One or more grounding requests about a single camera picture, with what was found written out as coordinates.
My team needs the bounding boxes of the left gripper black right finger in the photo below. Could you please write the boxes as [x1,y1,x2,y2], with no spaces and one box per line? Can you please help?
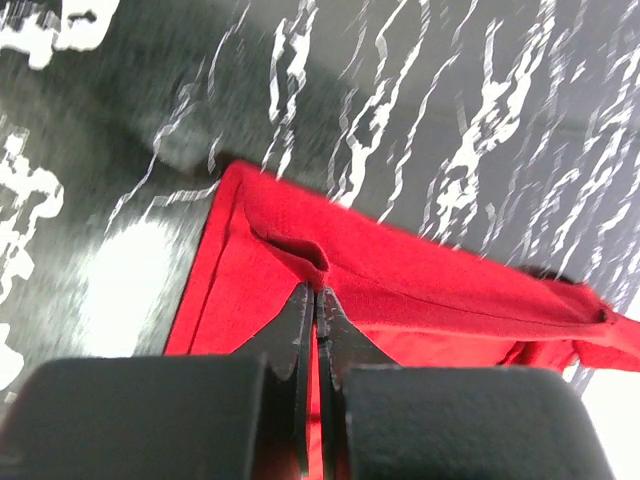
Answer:
[316,289,613,479]

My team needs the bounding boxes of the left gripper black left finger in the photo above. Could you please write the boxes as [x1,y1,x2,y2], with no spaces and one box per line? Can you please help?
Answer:
[1,283,315,479]

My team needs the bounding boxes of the red t-shirt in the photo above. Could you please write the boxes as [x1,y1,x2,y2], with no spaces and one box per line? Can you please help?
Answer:
[163,159,640,480]

